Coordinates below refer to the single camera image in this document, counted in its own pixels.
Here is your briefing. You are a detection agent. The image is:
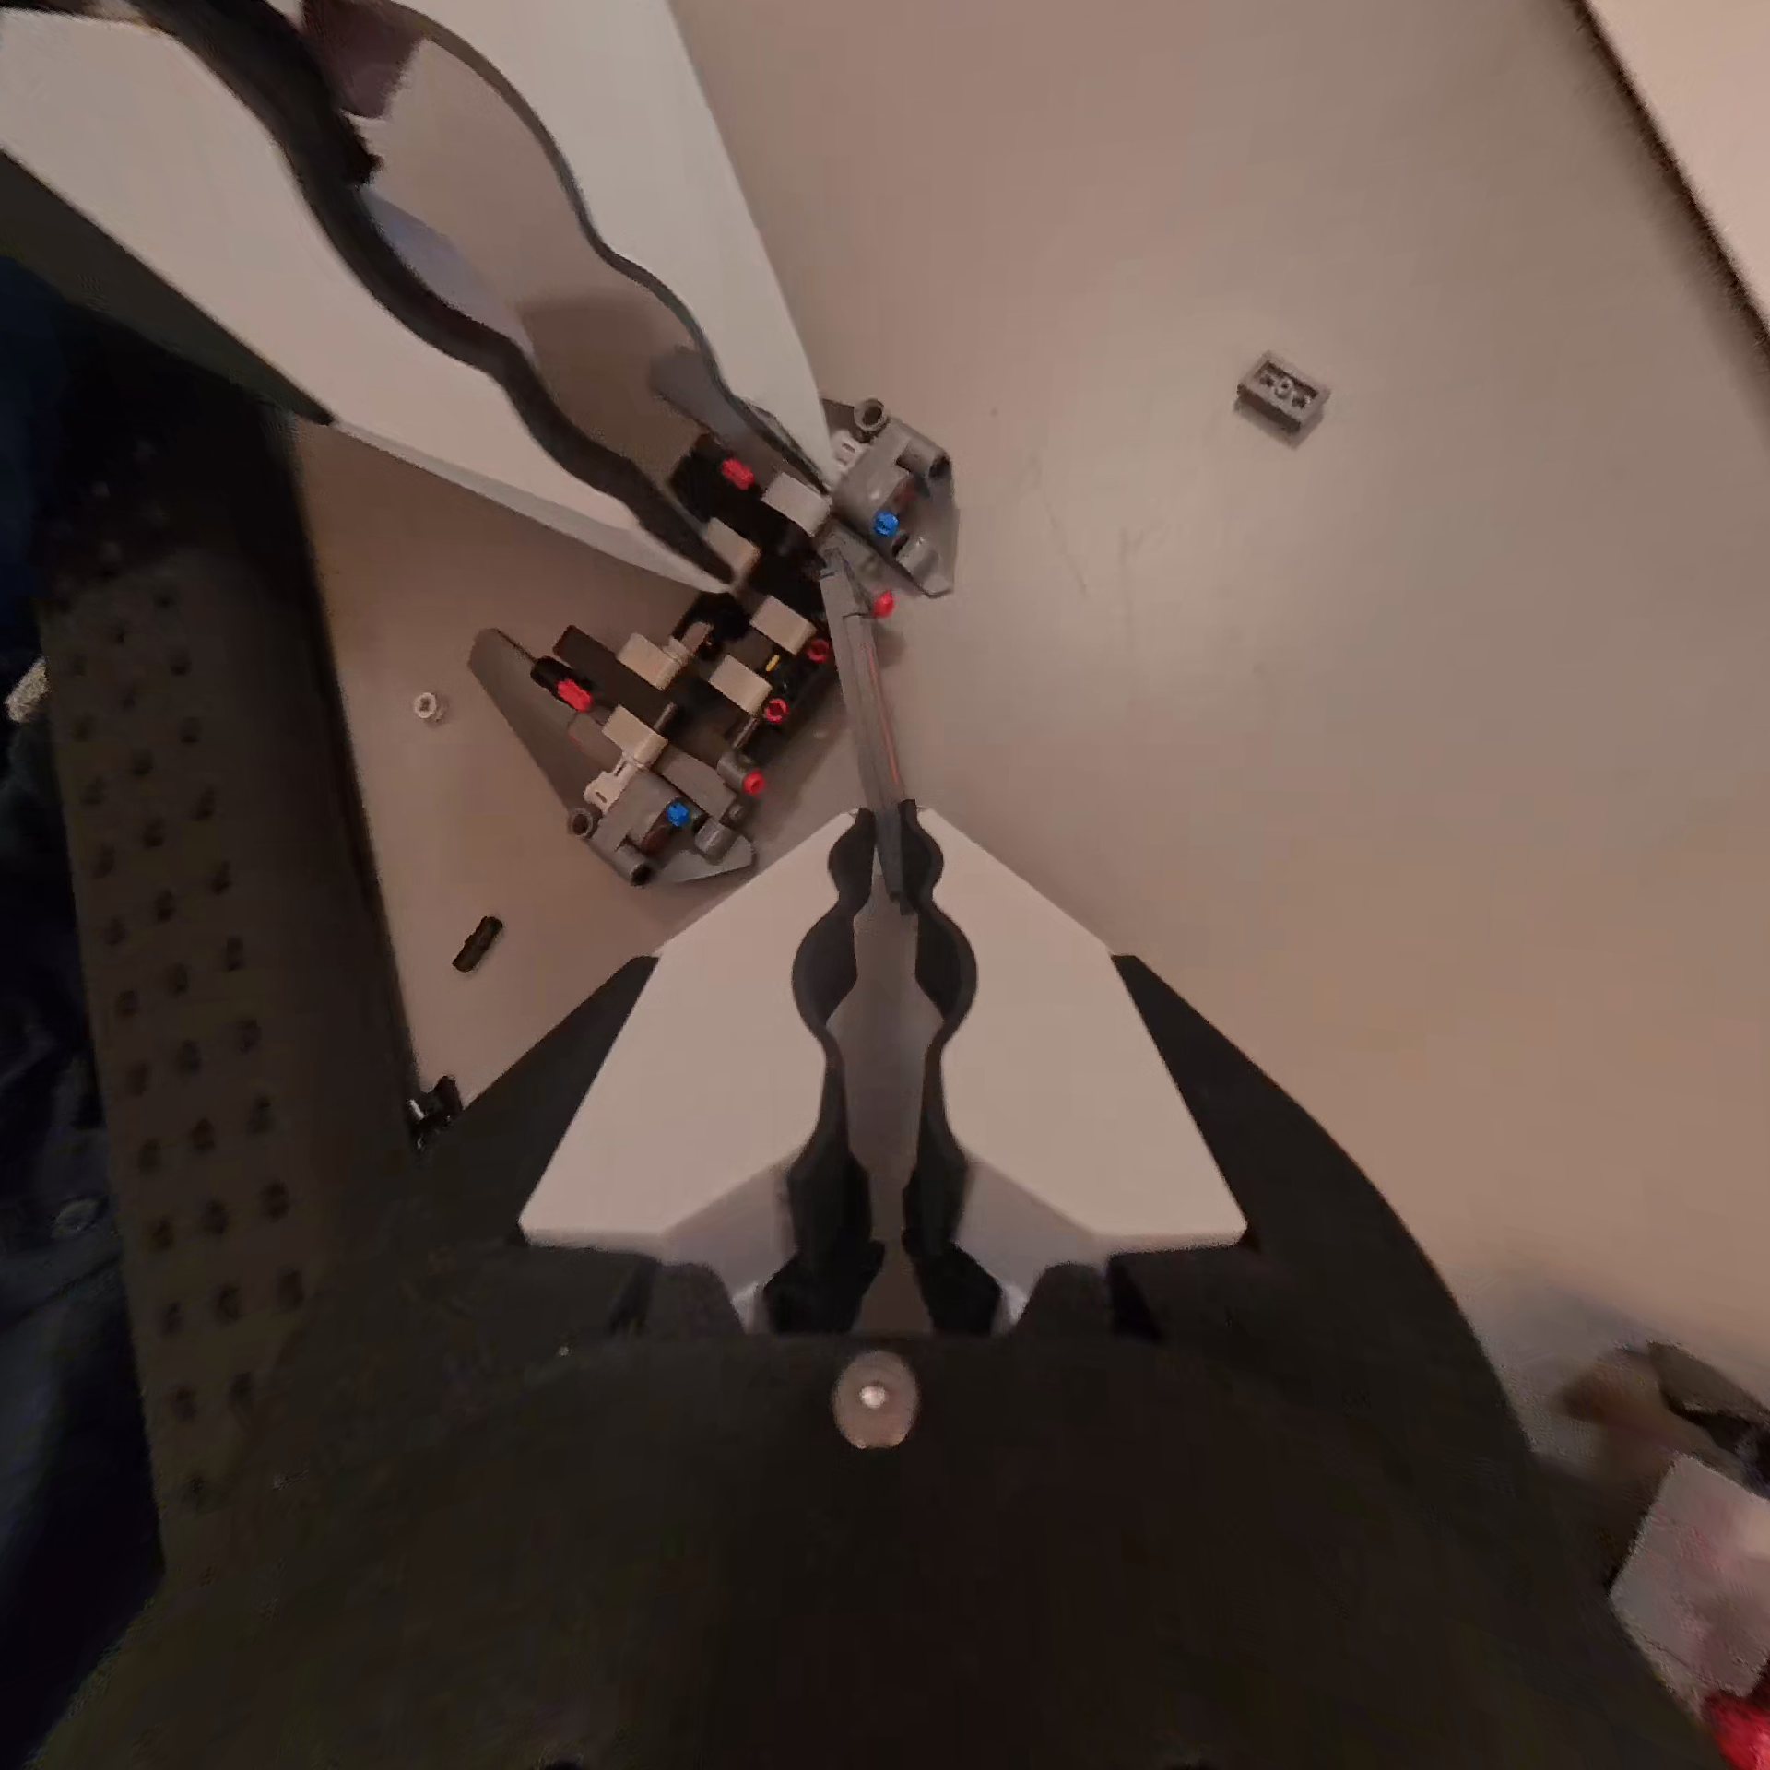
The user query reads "black perforated panel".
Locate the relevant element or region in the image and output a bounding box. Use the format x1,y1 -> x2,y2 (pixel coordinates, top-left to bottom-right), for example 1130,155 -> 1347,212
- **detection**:
42,443 -> 424,1579

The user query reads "long dark grey lego piece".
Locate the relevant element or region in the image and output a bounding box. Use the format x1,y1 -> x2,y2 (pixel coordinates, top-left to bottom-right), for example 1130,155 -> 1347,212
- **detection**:
817,540 -> 924,914

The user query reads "white box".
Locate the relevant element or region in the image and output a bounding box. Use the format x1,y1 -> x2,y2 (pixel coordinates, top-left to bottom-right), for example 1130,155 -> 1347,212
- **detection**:
1610,1452 -> 1770,1723

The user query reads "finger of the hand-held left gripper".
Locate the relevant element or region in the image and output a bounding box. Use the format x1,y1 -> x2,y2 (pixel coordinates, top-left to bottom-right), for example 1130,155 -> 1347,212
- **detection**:
402,0 -> 843,481
0,0 -> 738,594

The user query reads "small grey lego plate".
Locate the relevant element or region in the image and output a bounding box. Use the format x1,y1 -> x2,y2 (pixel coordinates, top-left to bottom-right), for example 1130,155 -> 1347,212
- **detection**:
1235,352 -> 1333,439

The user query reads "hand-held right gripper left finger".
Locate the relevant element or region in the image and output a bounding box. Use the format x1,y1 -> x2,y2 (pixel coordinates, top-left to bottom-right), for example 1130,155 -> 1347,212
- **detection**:
519,809 -> 890,1335

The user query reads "grey lego spaceship model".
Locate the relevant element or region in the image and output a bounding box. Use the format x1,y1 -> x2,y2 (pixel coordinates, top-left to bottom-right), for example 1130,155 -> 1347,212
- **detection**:
467,394 -> 964,886

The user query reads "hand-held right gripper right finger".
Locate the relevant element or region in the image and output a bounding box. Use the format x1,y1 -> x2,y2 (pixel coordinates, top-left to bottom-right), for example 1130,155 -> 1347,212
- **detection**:
898,805 -> 1250,1335

